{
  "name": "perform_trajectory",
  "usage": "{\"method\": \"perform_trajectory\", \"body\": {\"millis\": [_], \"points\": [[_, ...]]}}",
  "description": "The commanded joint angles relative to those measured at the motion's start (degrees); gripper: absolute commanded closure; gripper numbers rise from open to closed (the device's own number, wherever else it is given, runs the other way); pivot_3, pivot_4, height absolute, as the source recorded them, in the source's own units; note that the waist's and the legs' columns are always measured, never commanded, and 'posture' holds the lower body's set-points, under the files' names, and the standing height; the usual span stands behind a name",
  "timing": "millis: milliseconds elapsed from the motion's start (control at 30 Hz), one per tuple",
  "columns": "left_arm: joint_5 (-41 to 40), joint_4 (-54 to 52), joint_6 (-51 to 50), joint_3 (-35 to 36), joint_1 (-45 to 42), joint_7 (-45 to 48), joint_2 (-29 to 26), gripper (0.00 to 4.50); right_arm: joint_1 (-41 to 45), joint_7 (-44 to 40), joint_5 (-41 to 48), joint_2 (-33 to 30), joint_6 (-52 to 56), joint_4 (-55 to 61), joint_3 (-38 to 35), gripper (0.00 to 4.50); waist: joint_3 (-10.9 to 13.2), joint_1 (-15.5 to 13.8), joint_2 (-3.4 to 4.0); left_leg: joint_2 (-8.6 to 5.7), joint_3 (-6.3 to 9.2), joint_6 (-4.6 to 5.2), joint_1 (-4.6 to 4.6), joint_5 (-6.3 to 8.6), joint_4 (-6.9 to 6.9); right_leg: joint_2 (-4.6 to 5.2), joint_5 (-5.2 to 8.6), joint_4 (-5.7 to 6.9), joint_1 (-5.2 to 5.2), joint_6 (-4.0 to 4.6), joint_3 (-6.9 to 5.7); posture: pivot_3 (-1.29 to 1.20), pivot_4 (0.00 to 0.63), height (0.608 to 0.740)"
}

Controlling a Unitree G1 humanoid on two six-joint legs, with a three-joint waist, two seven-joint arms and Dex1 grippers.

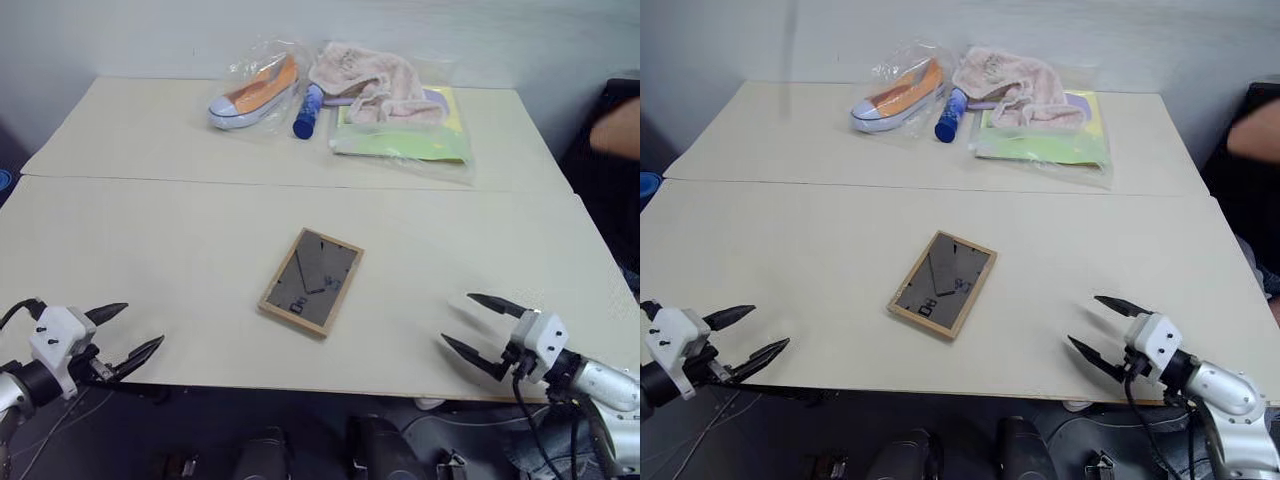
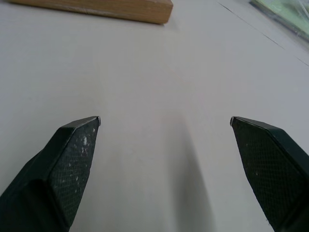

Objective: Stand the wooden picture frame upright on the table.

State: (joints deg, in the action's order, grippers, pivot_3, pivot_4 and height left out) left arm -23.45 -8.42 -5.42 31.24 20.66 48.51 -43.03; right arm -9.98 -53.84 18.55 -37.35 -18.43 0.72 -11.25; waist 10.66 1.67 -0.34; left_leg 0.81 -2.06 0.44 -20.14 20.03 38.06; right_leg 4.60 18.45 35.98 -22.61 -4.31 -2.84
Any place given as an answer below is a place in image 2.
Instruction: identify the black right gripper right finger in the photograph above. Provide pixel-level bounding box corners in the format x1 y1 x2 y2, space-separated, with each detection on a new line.
229 116 309 232

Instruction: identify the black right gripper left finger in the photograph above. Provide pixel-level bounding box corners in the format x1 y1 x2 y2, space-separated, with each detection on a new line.
0 116 101 232

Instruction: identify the wooden board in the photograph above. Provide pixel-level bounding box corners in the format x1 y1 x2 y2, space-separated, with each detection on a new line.
4 0 174 25

